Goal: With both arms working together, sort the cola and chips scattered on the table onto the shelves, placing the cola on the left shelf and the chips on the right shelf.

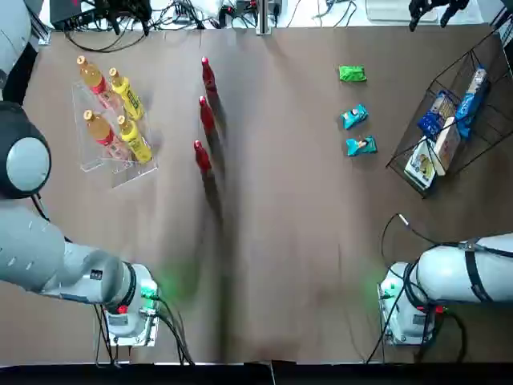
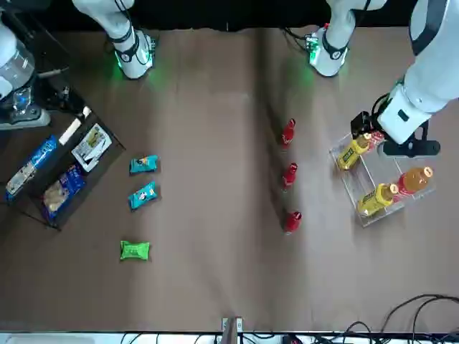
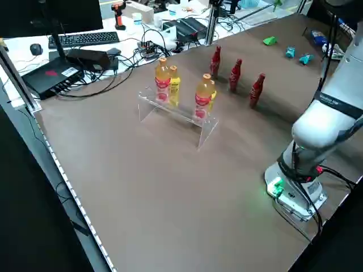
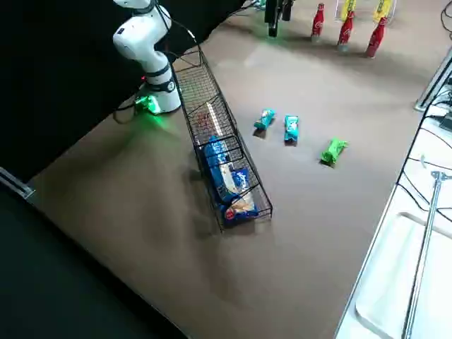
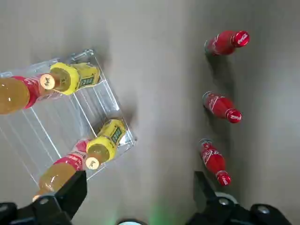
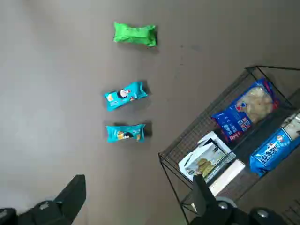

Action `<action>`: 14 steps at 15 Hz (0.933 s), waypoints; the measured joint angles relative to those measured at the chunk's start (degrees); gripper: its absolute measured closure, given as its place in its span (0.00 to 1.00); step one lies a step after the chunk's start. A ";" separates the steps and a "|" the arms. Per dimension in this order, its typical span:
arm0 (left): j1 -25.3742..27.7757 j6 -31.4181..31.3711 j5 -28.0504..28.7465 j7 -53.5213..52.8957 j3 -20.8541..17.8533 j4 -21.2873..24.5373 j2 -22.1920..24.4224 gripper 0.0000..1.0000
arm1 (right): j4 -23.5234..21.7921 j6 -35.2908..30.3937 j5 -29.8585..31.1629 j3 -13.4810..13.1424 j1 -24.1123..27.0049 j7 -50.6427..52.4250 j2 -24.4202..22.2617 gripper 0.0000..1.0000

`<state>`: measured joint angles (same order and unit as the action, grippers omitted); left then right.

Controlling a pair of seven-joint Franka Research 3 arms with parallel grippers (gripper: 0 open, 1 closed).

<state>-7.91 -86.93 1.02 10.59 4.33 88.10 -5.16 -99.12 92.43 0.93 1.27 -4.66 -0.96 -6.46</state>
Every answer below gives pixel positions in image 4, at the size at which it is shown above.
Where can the red cola bottle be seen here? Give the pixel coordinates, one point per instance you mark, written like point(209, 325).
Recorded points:
point(345, 33)
point(318, 24)
point(375, 40)

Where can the teal chips packet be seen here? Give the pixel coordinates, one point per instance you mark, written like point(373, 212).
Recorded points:
point(291, 129)
point(265, 119)

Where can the green chips packet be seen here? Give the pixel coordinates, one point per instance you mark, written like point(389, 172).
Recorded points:
point(333, 151)

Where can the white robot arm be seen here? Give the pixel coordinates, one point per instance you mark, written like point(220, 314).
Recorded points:
point(141, 39)

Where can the yellow drink bottle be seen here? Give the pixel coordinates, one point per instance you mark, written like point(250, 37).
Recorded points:
point(383, 7)
point(347, 5)

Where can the red white snack box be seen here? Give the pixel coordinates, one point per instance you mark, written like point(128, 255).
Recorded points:
point(213, 118)

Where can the long blue cookie packet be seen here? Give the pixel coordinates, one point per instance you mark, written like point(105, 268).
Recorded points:
point(216, 155)

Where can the dark grey device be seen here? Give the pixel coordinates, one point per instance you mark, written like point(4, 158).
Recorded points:
point(446, 123)

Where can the blue cookie bag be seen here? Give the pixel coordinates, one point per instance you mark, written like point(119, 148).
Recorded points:
point(240, 212)

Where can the metal stand rod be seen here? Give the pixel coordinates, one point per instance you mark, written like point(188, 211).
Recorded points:
point(423, 254)

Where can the white plastic tray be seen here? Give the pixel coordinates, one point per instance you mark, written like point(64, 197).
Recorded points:
point(388, 282)

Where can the aluminium profile post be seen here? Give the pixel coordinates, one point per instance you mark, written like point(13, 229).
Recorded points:
point(432, 83)

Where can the aluminium corner rail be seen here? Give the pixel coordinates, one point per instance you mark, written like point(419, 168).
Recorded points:
point(17, 185)

